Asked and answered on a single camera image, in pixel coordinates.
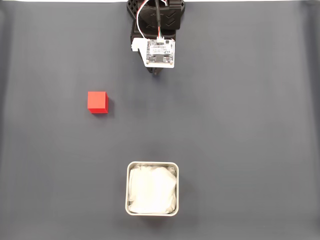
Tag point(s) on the red cube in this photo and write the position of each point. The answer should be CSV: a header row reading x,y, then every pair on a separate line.
x,y
97,101

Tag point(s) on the dark grey table mat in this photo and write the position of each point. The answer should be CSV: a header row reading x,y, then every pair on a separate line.
x,y
237,125

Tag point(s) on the camera circuit board white mount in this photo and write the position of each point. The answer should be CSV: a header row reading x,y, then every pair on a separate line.
x,y
160,53

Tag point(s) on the beige square box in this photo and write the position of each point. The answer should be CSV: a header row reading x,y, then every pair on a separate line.
x,y
127,190

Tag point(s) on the white crumpled cloth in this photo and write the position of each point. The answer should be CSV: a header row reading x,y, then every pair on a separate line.
x,y
152,190

